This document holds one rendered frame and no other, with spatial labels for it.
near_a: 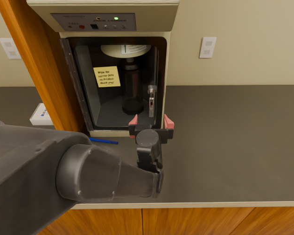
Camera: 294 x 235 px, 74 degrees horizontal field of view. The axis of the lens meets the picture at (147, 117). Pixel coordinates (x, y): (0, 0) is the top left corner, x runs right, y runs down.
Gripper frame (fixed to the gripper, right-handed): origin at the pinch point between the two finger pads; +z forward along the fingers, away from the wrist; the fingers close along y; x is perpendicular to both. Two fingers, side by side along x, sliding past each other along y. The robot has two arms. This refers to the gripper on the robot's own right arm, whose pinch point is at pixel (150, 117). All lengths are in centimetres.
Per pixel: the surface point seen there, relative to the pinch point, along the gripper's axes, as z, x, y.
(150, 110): 2.7, -0.8, -0.1
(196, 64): 52, 9, -27
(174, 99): 35.3, 21.1, -14.1
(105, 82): 7.7, -9.2, 15.4
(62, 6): -1.9, -34.9, 19.1
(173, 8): -1.3, -34.3, -4.7
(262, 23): 52, -13, -56
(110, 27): 4.4, -28.4, 10.5
